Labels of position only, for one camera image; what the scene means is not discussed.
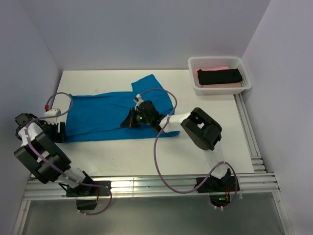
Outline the blue t-shirt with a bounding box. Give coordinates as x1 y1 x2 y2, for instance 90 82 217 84
66 74 173 142

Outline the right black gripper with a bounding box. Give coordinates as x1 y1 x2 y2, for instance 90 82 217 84
121 107 153 128

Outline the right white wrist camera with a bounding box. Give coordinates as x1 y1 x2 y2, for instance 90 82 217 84
134 94 144 110

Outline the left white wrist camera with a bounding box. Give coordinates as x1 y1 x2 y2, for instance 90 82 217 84
44 109 61 124

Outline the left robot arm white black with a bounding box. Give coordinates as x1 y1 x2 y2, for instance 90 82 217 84
14 110 96 196

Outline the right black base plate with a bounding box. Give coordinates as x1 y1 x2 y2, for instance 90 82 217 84
197 175 240 193

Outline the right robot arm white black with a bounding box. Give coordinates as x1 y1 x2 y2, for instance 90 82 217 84
120 98 229 191

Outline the aluminium rail frame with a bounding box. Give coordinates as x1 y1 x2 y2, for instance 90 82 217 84
13 93 294 235

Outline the white plastic basket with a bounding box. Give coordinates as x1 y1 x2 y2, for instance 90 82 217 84
188 56 252 95

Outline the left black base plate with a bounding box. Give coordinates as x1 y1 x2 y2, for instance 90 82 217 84
66 181 111 197

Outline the pink folded t-shirt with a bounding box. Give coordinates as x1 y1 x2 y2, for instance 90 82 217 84
194 67 242 88

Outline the black rolled t-shirt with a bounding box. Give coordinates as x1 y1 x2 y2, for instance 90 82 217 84
196 69 243 85

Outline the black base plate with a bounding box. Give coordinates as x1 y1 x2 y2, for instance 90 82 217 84
66 181 111 197
197 175 240 193

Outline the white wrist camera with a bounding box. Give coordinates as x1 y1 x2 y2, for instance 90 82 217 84
44 109 61 124
134 94 144 110

